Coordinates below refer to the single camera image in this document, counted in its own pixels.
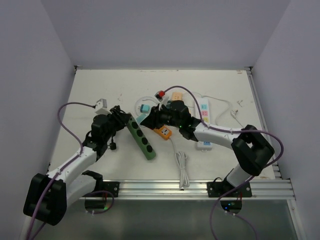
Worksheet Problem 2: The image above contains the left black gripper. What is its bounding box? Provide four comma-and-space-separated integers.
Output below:
103, 108, 130, 142

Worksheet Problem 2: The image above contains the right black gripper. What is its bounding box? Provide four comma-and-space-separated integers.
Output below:
141, 103, 182, 129

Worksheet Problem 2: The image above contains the green power strip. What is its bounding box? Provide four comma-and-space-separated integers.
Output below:
126, 113, 156, 161

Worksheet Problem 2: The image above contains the light cyan plug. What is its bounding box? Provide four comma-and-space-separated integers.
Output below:
135, 113, 147, 125

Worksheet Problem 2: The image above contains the teal cube plug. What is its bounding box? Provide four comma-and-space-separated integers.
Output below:
135, 104, 150, 114

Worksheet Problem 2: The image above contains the orange power strip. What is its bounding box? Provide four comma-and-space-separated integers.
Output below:
153, 126, 172, 141

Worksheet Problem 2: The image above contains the white thin usb cable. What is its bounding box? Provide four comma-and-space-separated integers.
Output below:
134, 96, 157, 116

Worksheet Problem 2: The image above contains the wooden beige cube plug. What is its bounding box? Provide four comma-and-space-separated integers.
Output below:
171, 92, 183, 101

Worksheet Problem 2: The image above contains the white power strip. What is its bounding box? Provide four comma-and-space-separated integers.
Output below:
194, 97, 213, 152

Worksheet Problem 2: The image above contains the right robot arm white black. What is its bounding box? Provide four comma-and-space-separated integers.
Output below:
140, 100, 275, 197

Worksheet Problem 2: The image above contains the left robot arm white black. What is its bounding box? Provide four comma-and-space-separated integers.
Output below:
23, 105, 132, 226

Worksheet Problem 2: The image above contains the black bundled power cord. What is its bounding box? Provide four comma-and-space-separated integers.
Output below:
107, 106, 126, 151

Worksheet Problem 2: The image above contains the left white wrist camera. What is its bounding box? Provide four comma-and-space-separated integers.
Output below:
94, 98, 111, 116

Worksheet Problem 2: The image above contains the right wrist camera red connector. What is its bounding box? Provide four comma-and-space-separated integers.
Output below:
154, 90, 172, 109

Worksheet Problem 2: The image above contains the white bundled power cord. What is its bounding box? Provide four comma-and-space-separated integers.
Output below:
169, 137, 191, 189

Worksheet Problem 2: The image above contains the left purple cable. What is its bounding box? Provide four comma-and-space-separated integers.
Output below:
24, 102, 116, 240

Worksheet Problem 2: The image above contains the purple cable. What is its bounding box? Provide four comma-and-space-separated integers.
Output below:
163, 86, 285, 240
24, 102, 116, 240

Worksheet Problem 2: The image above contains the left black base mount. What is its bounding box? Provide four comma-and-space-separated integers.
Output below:
82, 170, 120, 198

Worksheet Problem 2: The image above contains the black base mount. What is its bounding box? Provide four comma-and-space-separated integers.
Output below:
82, 170, 120, 198
206, 171, 253, 198

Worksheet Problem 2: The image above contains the white strip cord with plug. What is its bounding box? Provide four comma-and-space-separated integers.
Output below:
189, 92, 246, 128

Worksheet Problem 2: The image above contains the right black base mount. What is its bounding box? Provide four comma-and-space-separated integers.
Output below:
206, 171, 253, 198

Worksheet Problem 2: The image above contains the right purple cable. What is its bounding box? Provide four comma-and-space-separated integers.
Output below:
163, 86, 285, 240

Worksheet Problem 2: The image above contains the aluminium front rail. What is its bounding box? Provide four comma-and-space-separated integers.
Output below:
77, 178, 297, 200

